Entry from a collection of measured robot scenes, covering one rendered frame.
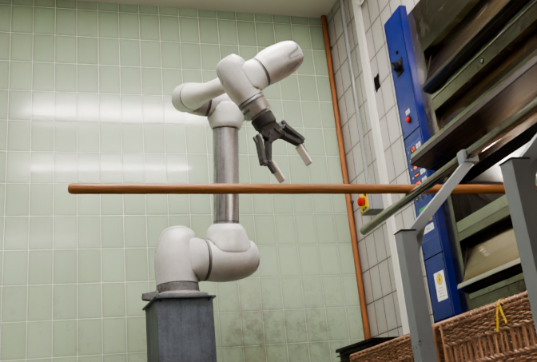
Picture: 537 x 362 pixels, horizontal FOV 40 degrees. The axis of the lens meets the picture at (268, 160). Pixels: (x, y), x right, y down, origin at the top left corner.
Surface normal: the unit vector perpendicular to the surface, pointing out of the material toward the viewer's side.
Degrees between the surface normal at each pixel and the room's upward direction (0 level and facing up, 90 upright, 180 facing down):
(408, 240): 90
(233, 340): 90
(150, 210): 90
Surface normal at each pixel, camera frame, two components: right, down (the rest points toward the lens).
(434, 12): -0.96, -0.01
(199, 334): 0.34, -0.36
